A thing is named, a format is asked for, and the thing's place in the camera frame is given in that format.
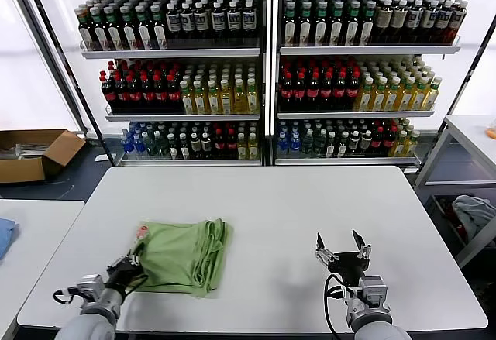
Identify dark tea bottle white label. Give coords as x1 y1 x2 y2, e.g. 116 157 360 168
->
91 5 109 50
298 0 314 46
120 3 138 50
346 0 363 46
281 0 298 46
330 0 346 46
150 2 168 50
77 3 95 50
360 0 378 45
105 4 123 50
314 0 330 46
135 2 153 50

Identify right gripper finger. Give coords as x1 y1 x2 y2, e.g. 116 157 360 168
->
352 229 373 260
314 232 339 266

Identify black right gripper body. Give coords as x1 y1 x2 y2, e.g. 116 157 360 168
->
327 252 371 286

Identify grey metal shelf unit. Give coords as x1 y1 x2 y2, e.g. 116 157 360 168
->
52 0 271 167
271 0 489 173

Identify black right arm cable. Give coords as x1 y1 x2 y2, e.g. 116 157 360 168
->
323 273 352 335

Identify black slanted pole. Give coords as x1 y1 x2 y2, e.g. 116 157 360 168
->
21 0 118 167
419 17 496 173

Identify black storage crate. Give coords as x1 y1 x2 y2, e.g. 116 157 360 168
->
429 194 472 258

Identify red item in crate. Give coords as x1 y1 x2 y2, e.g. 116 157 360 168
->
445 198 466 240

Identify small red cap cola bottle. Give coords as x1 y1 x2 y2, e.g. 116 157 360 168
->
212 129 226 159
225 129 237 159
371 126 384 154
383 125 396 154

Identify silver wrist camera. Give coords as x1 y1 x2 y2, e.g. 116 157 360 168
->
358 275 390 304
76 273 106 301

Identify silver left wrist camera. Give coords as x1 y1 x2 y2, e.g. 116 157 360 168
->
76 273 106 301

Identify grey metal side table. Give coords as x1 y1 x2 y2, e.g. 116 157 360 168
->
413 114 496 270

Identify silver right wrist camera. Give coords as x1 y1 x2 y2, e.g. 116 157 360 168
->
358 275 390 304

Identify brown cardboard box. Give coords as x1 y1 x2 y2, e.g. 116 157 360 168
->
0 128 87 184

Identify blue folded cloth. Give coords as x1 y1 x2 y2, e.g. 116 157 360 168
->
0 217 19 263

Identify light green polo shirt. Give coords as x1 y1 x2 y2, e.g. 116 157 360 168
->
129 218 235 299

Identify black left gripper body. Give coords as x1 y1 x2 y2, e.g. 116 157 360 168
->
104 262 140 293

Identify wrapped grey metal parts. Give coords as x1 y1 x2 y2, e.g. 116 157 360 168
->
0 142 50 159

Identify grey crumpled cloth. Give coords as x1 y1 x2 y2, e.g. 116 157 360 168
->
453 194 496 254

